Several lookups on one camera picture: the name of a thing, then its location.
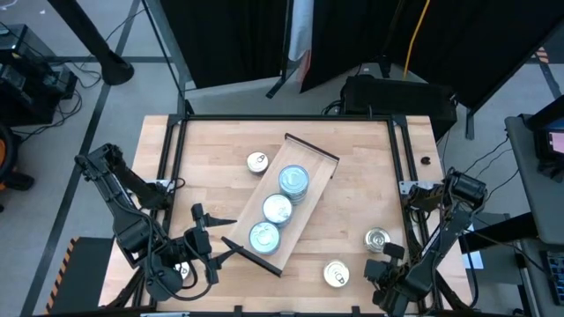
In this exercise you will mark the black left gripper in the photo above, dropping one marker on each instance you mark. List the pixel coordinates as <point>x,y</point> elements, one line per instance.
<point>200,246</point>

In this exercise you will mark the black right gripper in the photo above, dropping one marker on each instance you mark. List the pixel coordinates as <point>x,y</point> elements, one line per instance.
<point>390,286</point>

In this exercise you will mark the silver lid tuna can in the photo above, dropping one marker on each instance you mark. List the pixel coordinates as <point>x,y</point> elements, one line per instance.
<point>294,179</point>
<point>277,209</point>

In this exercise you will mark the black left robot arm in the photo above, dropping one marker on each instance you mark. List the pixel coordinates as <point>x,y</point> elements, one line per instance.
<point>128,224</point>

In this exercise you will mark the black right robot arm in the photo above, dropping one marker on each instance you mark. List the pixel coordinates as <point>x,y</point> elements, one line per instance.
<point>440,238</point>

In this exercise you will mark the wooden shelf with black legs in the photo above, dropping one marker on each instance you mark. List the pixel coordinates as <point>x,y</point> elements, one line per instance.
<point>308,154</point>

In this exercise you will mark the gold lid can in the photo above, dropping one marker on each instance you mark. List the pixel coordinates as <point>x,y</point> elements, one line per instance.
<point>257,162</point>
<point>336,274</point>
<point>184,269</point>
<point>376,240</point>

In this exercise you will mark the small black knob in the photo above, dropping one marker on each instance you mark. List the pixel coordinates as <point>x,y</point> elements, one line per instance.
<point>425,160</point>

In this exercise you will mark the black mat with striped edge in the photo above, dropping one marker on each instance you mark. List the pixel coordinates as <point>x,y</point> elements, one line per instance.
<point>83,277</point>

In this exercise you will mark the black curtain stand foot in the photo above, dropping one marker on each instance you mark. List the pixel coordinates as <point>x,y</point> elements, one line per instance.
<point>275,90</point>

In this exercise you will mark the black keyboard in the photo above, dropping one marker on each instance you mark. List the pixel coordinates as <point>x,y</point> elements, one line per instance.
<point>556,275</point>

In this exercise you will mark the grey desk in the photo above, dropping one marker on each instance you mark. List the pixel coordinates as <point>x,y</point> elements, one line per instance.
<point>539,207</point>

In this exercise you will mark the black equipment case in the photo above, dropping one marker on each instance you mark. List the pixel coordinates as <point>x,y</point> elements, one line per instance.
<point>396,101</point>

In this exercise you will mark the black pole with round base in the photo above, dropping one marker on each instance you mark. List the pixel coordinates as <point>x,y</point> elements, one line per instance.
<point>115,70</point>

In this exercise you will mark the black curtain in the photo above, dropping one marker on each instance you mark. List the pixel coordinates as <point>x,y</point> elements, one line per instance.
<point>476,44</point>
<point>220,39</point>

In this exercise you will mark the black orange floor machine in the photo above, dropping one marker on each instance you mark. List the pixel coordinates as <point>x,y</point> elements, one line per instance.
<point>17,180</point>

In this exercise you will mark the black monitor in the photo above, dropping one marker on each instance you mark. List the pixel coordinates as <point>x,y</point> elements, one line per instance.
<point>546,127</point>

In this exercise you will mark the white fabric banner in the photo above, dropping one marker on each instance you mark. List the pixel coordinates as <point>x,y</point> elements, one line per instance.
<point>301,26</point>

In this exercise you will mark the black equipment rack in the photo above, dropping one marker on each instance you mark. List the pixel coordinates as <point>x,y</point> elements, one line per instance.
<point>26,101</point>

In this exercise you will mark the grey metal post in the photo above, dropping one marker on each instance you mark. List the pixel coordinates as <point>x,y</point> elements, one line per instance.
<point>169,44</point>

